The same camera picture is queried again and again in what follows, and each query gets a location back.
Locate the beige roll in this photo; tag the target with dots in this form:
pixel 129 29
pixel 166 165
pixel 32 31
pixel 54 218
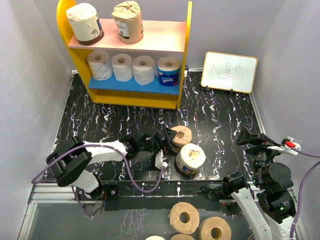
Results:
pixel 190 159

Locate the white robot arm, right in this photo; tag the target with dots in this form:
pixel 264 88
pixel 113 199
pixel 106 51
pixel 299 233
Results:
pixel 272 216

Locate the yellow shelf with coloured boards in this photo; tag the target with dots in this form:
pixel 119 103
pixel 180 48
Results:
pixel 160 37

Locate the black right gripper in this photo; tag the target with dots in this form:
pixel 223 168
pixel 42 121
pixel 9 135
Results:
pixel 260 140

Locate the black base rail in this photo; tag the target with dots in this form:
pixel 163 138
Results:
pixel 123 195

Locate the white patterned roll on shelf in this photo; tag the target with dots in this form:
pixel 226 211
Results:
pixel 100 65

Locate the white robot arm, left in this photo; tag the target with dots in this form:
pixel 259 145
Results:
pixel 68 164

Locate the white toilet paper roll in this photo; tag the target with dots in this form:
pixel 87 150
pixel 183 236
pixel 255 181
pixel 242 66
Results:
pixel 144 69

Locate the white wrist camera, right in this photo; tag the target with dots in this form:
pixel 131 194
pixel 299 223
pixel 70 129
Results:
pixel 287 144

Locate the blue toilet paper roll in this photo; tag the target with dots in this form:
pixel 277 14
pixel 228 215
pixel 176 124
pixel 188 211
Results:
pixel 168 69

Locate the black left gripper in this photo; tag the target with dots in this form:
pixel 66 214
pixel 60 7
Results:
pixel 164 144

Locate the white roll, bottom edge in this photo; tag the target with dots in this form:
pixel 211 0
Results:
pixel 155 237

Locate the cream roll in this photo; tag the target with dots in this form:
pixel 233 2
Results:
pixel 85 23

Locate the brown tape roll, upper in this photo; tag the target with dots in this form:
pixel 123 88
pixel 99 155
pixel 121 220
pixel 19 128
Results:
pixel 184 218

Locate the small white green box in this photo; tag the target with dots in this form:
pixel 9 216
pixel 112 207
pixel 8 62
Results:
pixel 186 69

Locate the brown tape roll, right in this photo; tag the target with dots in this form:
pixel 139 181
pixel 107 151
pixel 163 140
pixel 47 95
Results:
pixel 214 228

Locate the whiteboard with yellow frame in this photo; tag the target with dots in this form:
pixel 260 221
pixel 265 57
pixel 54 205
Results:
pixel 229 72

